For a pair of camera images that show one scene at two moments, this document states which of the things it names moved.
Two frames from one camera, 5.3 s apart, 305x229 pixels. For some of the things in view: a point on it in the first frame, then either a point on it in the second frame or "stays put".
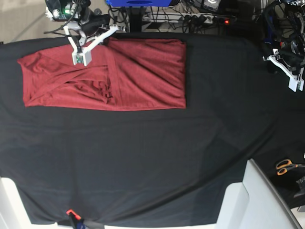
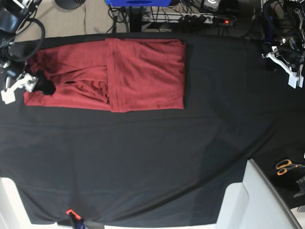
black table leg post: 135,19 stays put
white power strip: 171,17 stays put
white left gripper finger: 75,51 to 46,87
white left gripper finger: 84,57 to 27,81
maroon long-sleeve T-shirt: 125,74 stays put
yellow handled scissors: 283,165 stays put
